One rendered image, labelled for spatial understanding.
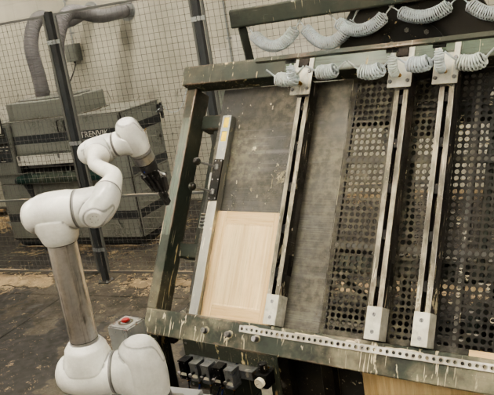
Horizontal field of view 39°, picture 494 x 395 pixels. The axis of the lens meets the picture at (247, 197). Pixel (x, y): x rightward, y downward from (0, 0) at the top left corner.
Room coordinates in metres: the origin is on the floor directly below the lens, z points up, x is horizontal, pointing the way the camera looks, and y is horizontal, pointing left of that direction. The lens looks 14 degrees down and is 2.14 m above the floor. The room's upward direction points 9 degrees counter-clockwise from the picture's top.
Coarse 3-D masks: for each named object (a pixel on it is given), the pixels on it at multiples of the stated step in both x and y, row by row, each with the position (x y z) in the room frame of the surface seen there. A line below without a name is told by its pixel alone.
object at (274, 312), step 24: (288, 72) 2.97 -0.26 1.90; (312, 72) 3.03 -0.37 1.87; (312, 96) 3.05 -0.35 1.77; (312, 120) 3.03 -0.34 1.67; (288, 168) 2.92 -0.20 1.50; (288, 192) 2.87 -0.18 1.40; (288, 216) 2.81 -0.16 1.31; (288, 240) 2.76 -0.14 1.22; (288, 264) 2.74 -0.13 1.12; (288, 288) 2.72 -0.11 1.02; (264, 312) 2.66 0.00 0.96
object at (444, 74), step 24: (456, 48) 2.68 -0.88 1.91; (456, 72) 2.63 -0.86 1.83; (456, 96) 2.66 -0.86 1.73; (456, 120) 2.64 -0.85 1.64; (432, 168) 2.54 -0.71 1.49; (432, 192) 2.49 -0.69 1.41; (432, 216) 2.47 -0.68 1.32; (432, 240) 2.41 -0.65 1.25; (432, 264) 2.36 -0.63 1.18; (432, 288) 2.32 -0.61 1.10; (432, 312) 2.30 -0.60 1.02; (432, 336) 2.28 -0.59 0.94
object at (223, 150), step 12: (228, 132) 3.25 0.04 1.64; (228, 144) 3.23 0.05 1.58; (216, 156) 3.22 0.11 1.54; (228, 156) 3.22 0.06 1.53; (216, 204) 3.10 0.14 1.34; (216, 216) 3.09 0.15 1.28; (204, 228) 3.08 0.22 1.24; (204, 240) 3.05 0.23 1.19; (204, 252) 3.02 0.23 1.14; (204, 264) 2.99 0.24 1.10; (204, 276) 2.96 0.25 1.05; (204, 288) 2.95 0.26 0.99; (192, 300) 2.93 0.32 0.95; (192, 312) 2.91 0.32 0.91
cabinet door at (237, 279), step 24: (240, 216) 3.01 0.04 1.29; (264, 216) 2.94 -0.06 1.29; (216, 240) 3.03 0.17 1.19; (240, 240) 2.96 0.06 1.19; (264, 240) 2.89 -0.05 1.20; (216, 264) 2.97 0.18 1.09; (240, 264) 2.90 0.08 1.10; (264, 264) 2.83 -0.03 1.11; (216, 288) 2.92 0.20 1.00; (240, 288) 2.84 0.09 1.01; (264, 288) 2.77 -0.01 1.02; (216, 312) 2.86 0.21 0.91; (240, 312) 2.79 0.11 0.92
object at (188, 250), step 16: (464, 112) 2.68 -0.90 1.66; (208, 128) 3.44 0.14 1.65; (208, 176) 3.32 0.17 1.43; (480, 224) 2.45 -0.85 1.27; (480, 240) 2.42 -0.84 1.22; (192, 256) 3.14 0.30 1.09; (336, 256) 2.71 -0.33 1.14; (352, 256) 2.67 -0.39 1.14; (368, 272) 2.60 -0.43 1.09; (448, 272) 2.42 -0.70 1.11
